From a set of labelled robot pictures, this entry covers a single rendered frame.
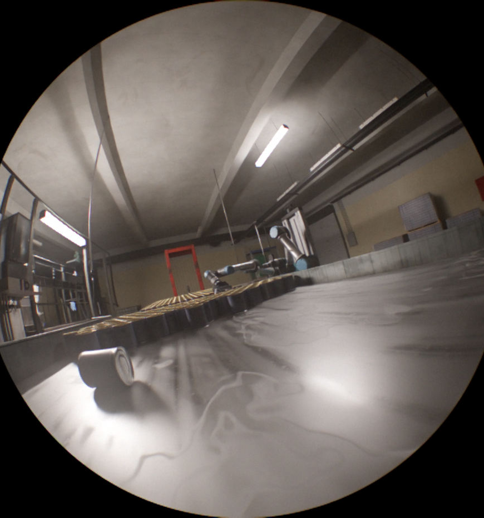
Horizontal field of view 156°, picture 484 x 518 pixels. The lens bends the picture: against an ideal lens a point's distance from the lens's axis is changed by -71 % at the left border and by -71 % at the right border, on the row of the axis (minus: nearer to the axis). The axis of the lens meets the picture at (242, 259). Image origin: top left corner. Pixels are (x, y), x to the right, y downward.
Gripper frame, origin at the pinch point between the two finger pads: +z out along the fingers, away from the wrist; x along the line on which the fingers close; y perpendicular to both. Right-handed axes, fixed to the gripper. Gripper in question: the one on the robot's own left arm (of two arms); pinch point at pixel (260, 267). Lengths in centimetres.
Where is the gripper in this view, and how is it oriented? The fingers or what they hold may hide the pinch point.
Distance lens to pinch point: 159.7
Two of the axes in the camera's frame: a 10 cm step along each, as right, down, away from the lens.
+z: -8.4, 1.7, -5.1
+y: 2.4, 9.7, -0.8
